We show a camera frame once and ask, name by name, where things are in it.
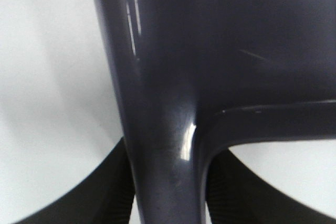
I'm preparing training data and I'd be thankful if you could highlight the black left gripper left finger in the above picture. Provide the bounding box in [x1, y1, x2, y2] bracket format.
[19, 140, 135, 223]

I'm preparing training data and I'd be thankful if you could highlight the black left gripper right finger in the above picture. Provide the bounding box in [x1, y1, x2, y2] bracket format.
[206, 150, 335, 223]

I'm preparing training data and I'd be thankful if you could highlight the purple plastic dustpan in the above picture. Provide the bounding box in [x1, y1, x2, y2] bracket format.
[94, 0, 335, 223]

